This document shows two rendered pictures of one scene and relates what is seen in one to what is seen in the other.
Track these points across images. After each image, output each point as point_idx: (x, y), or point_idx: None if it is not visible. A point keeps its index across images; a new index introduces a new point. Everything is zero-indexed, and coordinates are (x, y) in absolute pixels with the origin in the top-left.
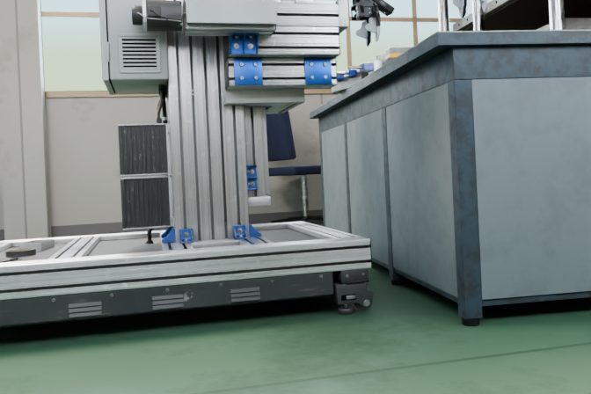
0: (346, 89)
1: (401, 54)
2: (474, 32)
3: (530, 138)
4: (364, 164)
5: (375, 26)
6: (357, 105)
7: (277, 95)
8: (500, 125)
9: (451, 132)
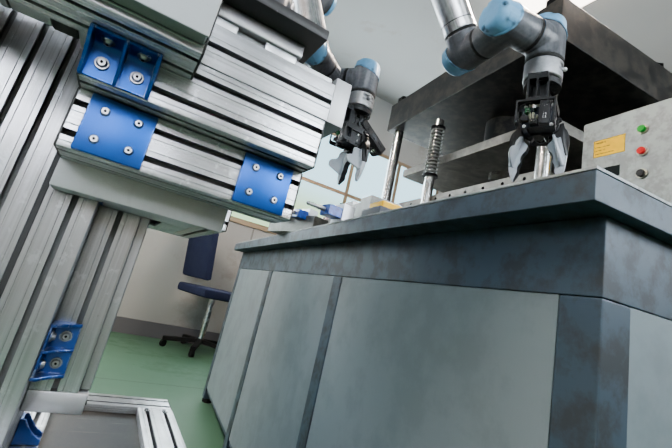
0: (287, 232)
1: (422, 203)
2: (656, 198)
3: None
4: (281, 339)
5: (359, 160)
6: (295, 256)
7: (171, 204)
8: (671, 441)
9: (562, 431)
